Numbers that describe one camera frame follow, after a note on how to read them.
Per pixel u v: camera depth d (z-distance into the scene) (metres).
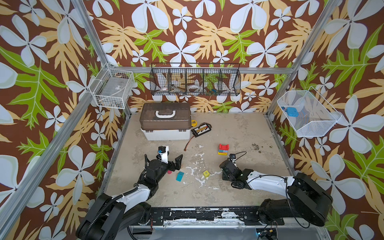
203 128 1.08
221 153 0.96
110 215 0.43
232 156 0.80
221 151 0.95
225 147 0.93
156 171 0.64
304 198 0.42
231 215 0.75
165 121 0.88
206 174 0.86
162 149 0.72
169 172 0.89
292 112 0.86
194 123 1.11
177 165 0.77
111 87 0.86
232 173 0.68
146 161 0.64
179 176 0.88
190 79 0.97
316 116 0.78
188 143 1.02
